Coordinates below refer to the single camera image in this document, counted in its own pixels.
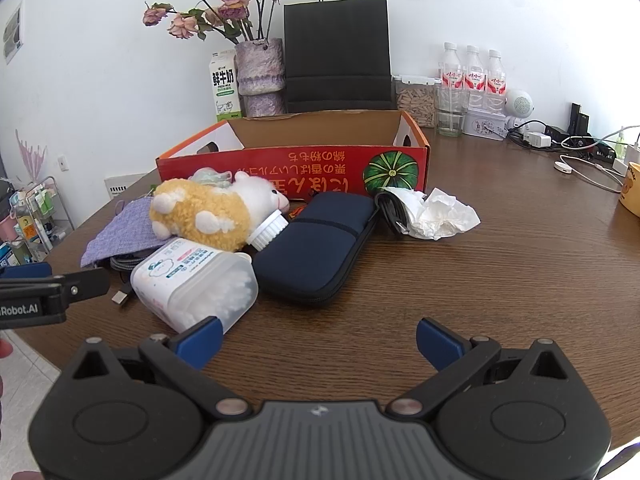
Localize clear cotton swab box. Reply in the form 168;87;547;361
130;238;258;333

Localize black usb cable coil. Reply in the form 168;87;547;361
94;252;151;308

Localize purple knitted cloth pouch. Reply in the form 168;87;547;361
80;196;164;268

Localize white ribbed bottle cap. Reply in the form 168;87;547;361
247;214;288;252

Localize white tissue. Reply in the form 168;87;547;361
385;188;480;240

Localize navy zippered soft case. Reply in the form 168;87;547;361
253;192;378;306

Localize yellow white plush sheep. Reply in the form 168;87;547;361
149;171;290;252

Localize black cable bundle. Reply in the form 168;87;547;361
373;187;412;239

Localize small orange object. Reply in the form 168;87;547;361
288;204;307;219

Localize clear plastic bag green contents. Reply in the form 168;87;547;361
190;167;233;188

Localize red cardboard pumpkin box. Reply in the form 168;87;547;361
156;110;431;200

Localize white decorated tin box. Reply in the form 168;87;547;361
462;108;508;141

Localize white power adapter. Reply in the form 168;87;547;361
523;131;552;150

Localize left red label water bottle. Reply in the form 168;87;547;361
437;41;470;126

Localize red label water bottle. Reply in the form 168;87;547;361
463;44;487;110
486;50;506;113
437;41;470;126

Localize yellow mug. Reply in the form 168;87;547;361
618;162;640;217

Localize clear drinking glass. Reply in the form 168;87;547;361
436;84;465;136

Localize clear jar with seeds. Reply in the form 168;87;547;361
394;76;439;128

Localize white round speaker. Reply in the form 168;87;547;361
504;89;534;119

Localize right red label water bottle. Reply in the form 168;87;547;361
486;50;506;113

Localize black upright device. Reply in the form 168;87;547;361
567;103;589;136

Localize middle red label water bottle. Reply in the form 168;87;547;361
463;44;487;110

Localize white green milk carton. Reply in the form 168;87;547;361
208;50;242;122

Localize purple ceramic vase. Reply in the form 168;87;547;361
235;38;285;118

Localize black paper shopping bag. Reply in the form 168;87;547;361
283;0;395;114

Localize dried pink rose bouquet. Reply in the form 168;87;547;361
142;0;282;46

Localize metal wire shelf rack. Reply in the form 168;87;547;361
9;176;75;262

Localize white charging cable puck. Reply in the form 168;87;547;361
553;155;623;194

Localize white wall poster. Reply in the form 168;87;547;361
2;0;25;65

